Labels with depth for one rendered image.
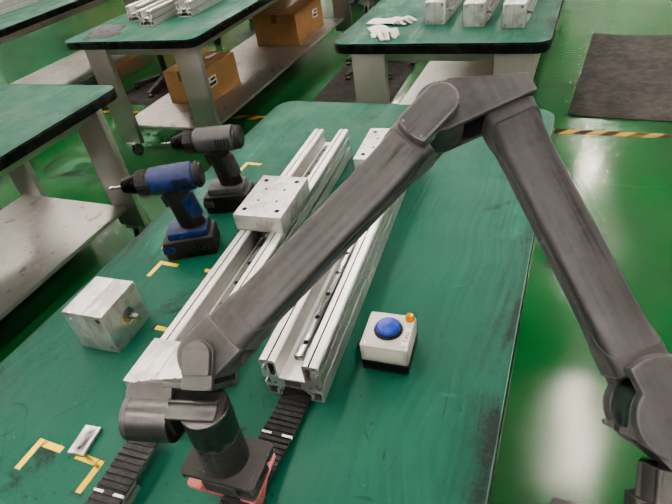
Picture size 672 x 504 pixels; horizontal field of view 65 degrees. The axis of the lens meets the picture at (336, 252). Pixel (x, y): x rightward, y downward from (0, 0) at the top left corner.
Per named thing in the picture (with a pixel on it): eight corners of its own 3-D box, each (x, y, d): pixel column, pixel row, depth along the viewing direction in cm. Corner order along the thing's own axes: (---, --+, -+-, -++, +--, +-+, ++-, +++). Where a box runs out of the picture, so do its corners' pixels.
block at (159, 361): (208, 431, 84) (191, 394, 78) (144, 416, 88) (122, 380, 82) (234, 385, 90) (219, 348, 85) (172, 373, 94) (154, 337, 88)
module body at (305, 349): (325, 403, 85) (317, 368, 80) (269, 392, 88) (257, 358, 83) (418, 159, 143) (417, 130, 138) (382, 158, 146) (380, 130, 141)
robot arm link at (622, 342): (524, 33, 56) (510, 78, 66) (405, 88, 57) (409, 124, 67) (749, 448, 47) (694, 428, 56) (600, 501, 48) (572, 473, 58)
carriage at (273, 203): (286, 244, 111) (280, 217, 107) (240, 240, 114) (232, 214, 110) (312, 202, 122) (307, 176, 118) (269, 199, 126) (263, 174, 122)
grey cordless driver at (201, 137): (256, 211, 133) (234, 131, 120) (181, 217, 136) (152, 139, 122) (261, 195, 139) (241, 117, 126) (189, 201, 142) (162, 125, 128)
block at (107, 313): (130, 355, 99) (111, 319, 93) (83, 346, 103) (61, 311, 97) (160, 317, 106) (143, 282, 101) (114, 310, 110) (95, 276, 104)
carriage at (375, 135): (401, 186, 123) (399, 160, 119) (356, 183, 126) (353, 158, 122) (414, 153, 134) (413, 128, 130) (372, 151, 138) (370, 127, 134)
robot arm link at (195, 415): (217, 425, 56) (233, 381, 61) (157, 422, 57) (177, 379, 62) (233, 460, 60) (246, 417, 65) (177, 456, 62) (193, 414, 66)
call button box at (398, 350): (409, 376, 87) (407, 350, 83) (352, 366, 90) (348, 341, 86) (418, 340, 93) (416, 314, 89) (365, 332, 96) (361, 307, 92)
